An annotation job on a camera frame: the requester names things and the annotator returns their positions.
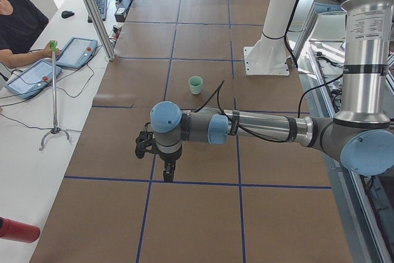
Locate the person's hand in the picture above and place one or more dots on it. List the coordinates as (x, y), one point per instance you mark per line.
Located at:
(47, 51)

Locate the black computer mouse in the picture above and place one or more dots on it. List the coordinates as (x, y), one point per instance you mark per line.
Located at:
(67, 14)

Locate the blue teach pendant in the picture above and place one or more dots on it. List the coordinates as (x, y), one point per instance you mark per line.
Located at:
(32, 80)
(76, 52)

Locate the aluminium side rail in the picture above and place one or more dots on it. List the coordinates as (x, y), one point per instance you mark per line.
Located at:
(364, 196)

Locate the black keyboard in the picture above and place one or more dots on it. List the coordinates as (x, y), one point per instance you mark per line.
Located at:
(102, 6)

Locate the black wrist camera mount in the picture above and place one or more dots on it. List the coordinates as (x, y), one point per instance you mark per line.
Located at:
(145, 143)

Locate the mint green cup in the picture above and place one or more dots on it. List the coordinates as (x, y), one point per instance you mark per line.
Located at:
(195, 84)

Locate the far blue teach pendant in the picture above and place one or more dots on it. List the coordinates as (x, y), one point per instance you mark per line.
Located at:
(76, 52)

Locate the near blue teach pendant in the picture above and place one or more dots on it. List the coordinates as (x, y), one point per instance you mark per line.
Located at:
(32, 80)

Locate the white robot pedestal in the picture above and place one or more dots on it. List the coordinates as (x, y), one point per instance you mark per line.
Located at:
(268, 55)

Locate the person in black shirt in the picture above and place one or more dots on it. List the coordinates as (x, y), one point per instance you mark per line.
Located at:
(21, 25)

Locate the aluminium frame post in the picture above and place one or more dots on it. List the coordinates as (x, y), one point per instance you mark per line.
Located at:
(100, 28)

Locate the red cylinder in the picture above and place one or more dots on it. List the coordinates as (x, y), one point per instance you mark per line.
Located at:
(18, 231)

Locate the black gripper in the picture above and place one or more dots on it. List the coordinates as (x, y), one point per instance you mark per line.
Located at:
(170, 157)

